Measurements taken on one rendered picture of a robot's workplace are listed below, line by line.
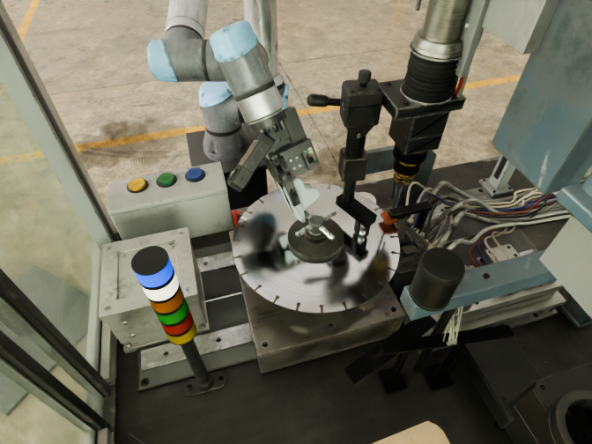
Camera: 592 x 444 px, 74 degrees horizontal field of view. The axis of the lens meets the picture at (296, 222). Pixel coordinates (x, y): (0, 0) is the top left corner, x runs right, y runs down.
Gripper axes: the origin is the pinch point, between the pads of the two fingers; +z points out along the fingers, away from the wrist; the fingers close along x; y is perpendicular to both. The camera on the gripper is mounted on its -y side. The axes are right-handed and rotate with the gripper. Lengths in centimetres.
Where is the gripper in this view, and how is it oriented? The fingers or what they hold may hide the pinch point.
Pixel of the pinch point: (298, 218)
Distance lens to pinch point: 77.2
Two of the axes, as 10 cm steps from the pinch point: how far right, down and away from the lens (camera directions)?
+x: -3.1, -2.7, 9.1
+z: 3.8, 8.5, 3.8
